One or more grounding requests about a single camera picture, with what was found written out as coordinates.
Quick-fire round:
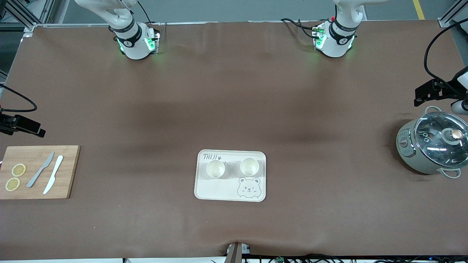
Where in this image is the white plastic cup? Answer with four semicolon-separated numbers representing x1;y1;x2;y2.
206;160;226;179
240;157;260;176

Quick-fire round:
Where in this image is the grey plastic knife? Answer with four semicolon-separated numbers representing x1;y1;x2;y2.
26;151;55;188

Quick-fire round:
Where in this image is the white plastic knife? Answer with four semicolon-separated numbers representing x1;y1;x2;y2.
43;155;64;195

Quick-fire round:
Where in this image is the glass pot lid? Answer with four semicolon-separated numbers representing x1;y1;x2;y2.
414;111;468;169

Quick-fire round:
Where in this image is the bamboo cutting board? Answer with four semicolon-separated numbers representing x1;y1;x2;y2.
0;145;81;200

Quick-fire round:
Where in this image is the grey-green cooking pot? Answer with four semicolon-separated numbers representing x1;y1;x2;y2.
396;106;468;179

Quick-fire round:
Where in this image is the brown table mat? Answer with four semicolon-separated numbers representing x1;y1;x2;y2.
0;20;468;260

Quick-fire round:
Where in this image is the cream bear print tray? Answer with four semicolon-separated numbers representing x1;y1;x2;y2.
194;149;267;202

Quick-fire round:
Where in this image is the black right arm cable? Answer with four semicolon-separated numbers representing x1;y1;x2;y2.
0;83;38;113

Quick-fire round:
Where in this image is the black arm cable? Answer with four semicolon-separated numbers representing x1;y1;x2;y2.
0;83;38;113
423;18;468;96

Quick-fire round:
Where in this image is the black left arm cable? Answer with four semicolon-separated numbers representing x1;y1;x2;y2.
423;18;468;96

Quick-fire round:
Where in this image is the aluminium frame profile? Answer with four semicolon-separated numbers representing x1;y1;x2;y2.
0;0;55;37
438;0;468;28

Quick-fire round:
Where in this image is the black left base cable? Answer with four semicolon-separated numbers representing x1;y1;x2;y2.
280;18;319;39

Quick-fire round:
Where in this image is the black base cable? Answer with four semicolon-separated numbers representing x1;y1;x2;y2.
280;18;319;39
136;0;153;24

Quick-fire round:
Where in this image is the black right base cable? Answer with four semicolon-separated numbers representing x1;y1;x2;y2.
136;0;153;24

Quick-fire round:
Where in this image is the brown mounting post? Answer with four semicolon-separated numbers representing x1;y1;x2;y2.
225;242;253;263

